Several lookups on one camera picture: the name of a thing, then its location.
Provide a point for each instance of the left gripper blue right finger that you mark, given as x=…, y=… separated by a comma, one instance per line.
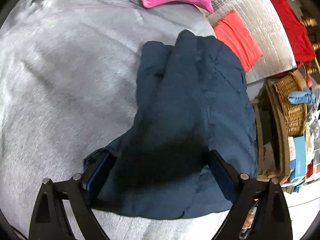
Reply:
x=226, y=176

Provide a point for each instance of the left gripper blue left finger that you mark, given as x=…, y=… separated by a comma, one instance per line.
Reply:
x=97, y=167

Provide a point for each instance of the navy blue padded jacket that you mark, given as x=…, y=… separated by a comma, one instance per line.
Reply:
x=191, y=99

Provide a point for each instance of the person's right hand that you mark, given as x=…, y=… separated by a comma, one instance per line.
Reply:
x=249, y=219

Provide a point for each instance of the wooden table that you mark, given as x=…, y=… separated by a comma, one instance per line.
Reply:
x=272, y=138

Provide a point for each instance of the blue fashion box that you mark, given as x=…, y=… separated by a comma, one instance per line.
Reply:
x=300, y=165

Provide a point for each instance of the wicker basket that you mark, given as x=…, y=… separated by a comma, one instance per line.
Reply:
x=294, y=114

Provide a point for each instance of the light blue cloth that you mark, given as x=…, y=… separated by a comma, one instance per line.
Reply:
x=304, y=96

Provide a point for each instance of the grey bed sheet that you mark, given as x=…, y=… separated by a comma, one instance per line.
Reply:
x=68, y=85

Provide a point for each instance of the red blanket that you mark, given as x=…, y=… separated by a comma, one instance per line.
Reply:
x=296, y=33

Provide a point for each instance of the orange red pillow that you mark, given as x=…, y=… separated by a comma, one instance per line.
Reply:
x=232, y=31

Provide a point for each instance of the wooden stair railing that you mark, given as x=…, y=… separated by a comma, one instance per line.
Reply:
x=310, y=23

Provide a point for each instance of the silver foil wrapped headboard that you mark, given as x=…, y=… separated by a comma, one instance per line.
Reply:
x=264, y=24

